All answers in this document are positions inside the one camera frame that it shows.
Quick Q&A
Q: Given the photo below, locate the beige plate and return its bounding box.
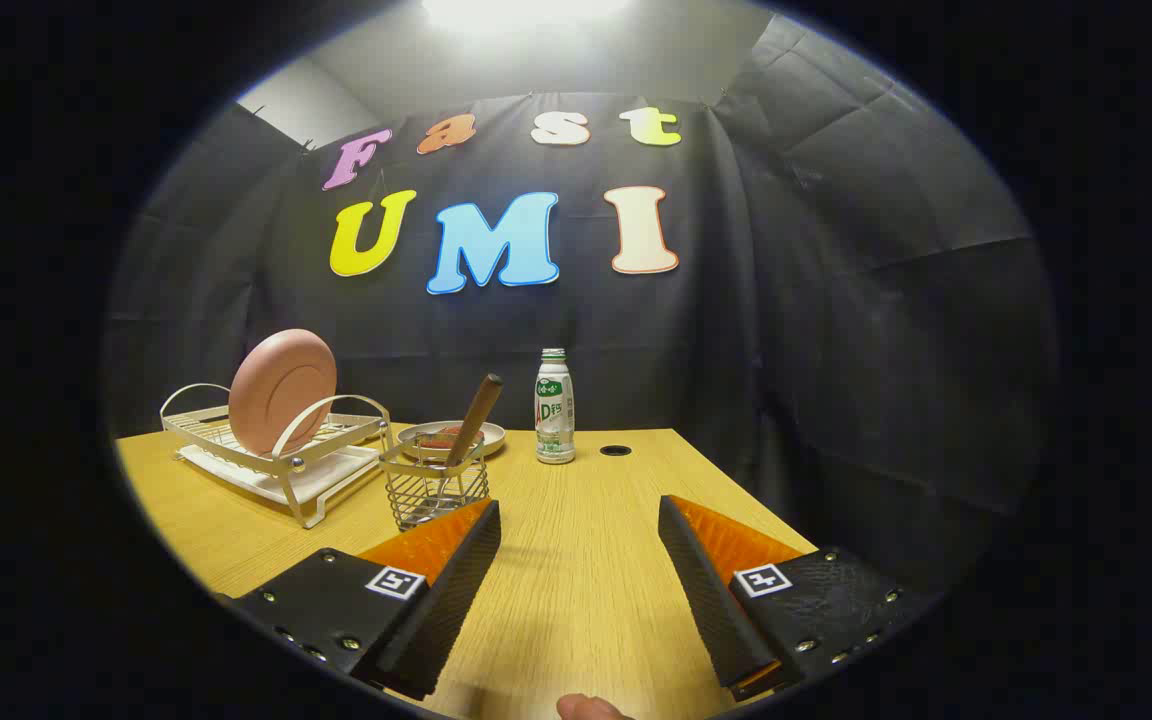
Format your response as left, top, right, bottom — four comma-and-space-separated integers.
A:
398, 420, 507, 461

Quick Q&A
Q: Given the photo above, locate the metal wire basket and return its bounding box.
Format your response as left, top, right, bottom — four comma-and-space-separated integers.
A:
379, 440, 492, 532

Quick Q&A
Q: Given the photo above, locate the pink plate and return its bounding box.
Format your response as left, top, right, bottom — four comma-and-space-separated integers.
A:
228, 329, 338, 456

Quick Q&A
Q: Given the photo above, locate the white milk drink bottle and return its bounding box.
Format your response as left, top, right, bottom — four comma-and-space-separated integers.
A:
534, 348, 577, 466

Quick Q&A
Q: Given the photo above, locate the wooden handled spoon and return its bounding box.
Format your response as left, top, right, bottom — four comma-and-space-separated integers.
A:
431, 374, 504, 501

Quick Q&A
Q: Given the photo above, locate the white wire dish rack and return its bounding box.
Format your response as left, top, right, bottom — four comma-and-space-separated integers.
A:
160, 383, 395, 529

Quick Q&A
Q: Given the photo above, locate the black backdrop cloth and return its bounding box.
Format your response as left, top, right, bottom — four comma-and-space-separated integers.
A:
101, 15, 1062, 601

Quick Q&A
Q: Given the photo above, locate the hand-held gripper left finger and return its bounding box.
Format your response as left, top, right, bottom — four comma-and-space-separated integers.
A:
221, 498, 503, 703

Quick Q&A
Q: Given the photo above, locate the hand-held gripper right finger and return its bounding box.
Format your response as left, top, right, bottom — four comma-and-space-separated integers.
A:
656, 494, 927, 703

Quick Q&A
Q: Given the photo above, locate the ceiling light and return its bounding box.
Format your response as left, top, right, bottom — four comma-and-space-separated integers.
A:
421, 0, 637, 36

